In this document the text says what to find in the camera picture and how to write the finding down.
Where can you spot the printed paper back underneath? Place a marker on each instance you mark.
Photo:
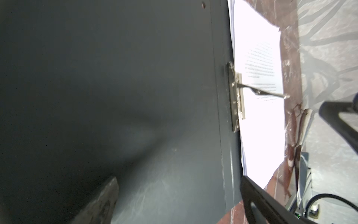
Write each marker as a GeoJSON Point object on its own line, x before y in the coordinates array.
{"type": "Point", "coordinates": [256, 53]}

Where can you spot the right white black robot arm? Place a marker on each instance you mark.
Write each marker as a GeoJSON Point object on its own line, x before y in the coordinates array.
{"type": "Point", "coordinates": [333, 147]}

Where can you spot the silver metal folder clip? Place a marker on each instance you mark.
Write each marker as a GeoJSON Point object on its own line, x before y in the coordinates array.
{"type": "Point", "coordinates": [236, 96]}

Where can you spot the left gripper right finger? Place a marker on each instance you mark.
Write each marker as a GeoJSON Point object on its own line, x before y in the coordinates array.
{"type": "Point", "coordinates": [261, 208]}

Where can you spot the black folder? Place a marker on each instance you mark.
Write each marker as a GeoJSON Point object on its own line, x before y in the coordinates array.
{"type": "Point", "coordinates": [132, 89]}

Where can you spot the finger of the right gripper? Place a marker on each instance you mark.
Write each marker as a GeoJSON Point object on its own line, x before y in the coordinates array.
{"type": "Point", "coordinates": [330, 111]}

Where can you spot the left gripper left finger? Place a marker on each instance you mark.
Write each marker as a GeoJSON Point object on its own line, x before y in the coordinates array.
{"type": "Point", "coordinates": [100, 206]}

